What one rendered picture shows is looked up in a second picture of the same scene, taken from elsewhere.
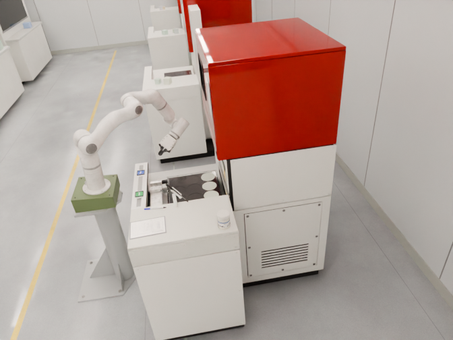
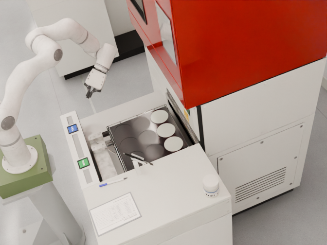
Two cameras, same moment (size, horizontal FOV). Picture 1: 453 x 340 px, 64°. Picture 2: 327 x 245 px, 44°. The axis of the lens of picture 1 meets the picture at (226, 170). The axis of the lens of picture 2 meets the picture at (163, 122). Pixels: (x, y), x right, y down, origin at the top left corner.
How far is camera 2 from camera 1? 0.71 m
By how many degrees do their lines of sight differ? 15
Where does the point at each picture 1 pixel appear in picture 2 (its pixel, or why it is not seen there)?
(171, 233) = (149, 217)
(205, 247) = (192, 222)
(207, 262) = (194, 234)
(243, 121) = (216, 58)
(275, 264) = (250, 195)
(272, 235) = (247, 169)
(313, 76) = not seen: outside the picture
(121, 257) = (65, 225)
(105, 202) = (39, 178)
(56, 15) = not seen: outside the picture
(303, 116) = (290, 34)
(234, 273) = (225, 235)
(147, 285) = not seen: outside the picture
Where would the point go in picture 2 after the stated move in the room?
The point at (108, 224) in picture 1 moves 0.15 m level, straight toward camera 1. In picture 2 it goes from (44, 198) to (56, 215)
